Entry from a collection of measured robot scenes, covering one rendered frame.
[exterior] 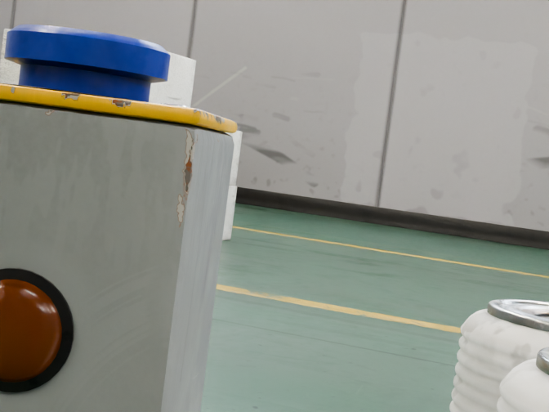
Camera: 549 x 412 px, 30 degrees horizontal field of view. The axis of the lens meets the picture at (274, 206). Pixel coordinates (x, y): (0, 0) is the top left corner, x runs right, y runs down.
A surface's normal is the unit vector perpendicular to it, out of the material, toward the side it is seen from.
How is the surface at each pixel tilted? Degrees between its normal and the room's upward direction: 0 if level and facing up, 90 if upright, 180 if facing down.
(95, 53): 90
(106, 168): 90
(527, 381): 42
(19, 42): 90
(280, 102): 90
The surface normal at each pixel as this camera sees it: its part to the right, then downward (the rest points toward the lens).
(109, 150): -0.07, 0.04
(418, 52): -0.35, 0.00
